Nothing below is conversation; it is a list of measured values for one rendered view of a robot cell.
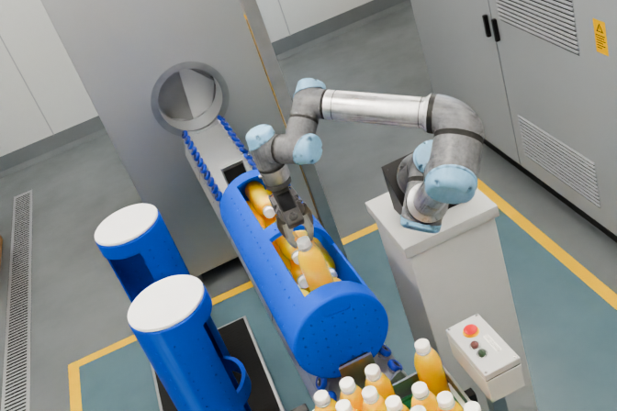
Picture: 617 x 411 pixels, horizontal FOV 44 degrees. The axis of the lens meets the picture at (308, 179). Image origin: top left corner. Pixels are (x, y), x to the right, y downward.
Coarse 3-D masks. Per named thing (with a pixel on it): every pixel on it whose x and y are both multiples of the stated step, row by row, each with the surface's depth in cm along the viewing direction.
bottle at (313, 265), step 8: (312, 248) 212; (304, 256) 211; (312, 256) 211; (320, 256) 212; (304, 264) 211; (312, 264) 211; (320, 264) 212; (304, 272) 214; (312, 272) 212; (320, 272) 213; (328, 272) 215; (312, 280) 214; (320, 280) 214; (328, 280) 215; (312, 288) 216
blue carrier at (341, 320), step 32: (224, 192) 282; (256, 224) 252; (256, 256) 243; (288, 288) 220; (320, 288) 212; (352, 288) 212; (288, 320) 214; (320, 320) 210; (352, 320) 213; (384, 320) 217; (320, 352) 214; (352, 352) 218
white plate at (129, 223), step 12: (144, 204) 328; (120, 216) 326; (132, 216) 322; (144, 216) 319; (156, 216) 317; (96, 228) 322; (108, 228) 319; (120, 228) 316; (132, 228) 313; (144, 228) 310; (96, 240) 314; (108, 240) 311; (120, 240) 308
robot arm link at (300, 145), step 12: (288, 120) 193; (300, 120) 191; (312, 120) 192; (288, 132) 191; (300, 132) 190; (312, 132) 192; (276, 144) 192; (288, 144) 190; (300, 144) 188; (312, 144) 188; (276, 156) 192; (288, 156) 190; (300, 156) 188; (312, 156) 189
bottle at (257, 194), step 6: (246, 186) 282; (252, 186) 279; (258, 186) 279; (246, 192) 281; (252, 192) 276; (258, 192) 275; (264, 192) 275; (252, 198) 274; (258, 198) 271; (264, 198) 270; (252, 204) 274; (258, 204) 270; (264, 204) 269; (270, 204) 269; (258, 210) 270
